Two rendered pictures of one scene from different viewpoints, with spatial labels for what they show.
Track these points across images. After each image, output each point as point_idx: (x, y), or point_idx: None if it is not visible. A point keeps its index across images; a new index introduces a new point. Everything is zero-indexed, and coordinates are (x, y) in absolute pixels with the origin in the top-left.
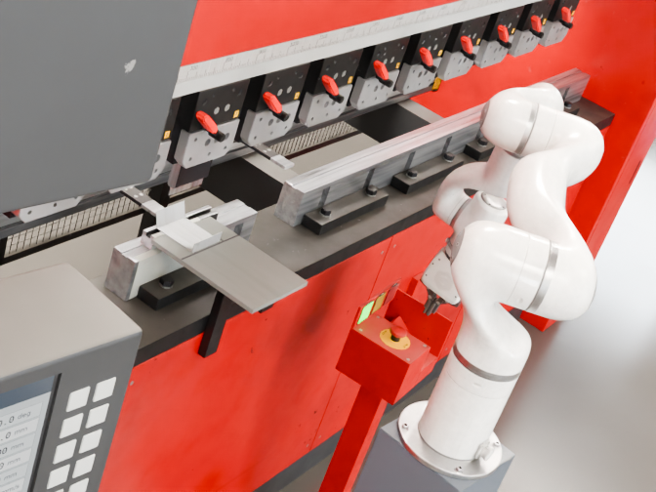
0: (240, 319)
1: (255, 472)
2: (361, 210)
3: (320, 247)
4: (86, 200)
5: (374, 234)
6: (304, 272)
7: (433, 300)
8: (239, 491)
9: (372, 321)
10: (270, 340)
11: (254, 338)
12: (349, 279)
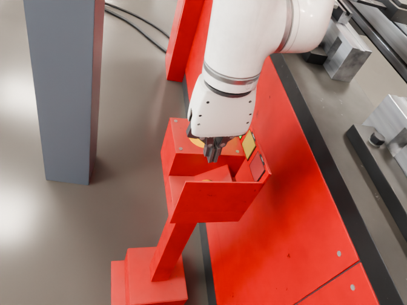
0: (266, 61)
1: (217, 258)
2: (390, 196)
3: (325, 119)
4: (380, 38)
5: (346, 191)
6: (295, 94)
7: (214, 141)
8: (213, 249)
9: (234, 142)
10: (263, 131)
11: (261, 102)
12: (306, 206)
